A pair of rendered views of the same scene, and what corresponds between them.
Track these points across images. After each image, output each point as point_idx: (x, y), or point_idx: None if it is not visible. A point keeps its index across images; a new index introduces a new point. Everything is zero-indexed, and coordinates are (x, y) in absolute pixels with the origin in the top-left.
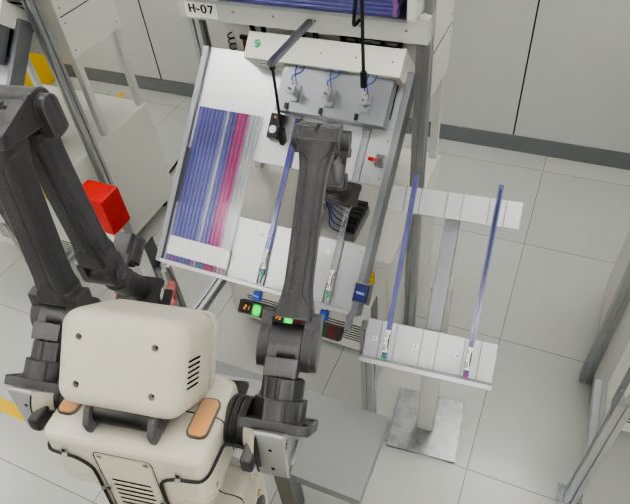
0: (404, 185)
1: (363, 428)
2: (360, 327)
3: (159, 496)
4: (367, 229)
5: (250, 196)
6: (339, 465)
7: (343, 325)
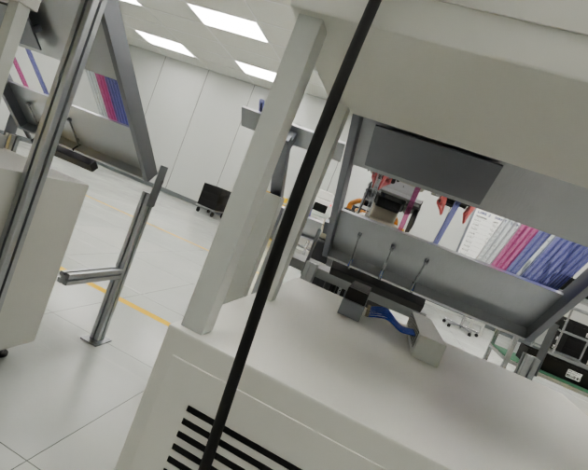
0: (283, 314)
1: (302, 259)
2: (317, 264)
3: None
4: (333, 303)
5: (558, 407)
6: (313, 260)
7: None
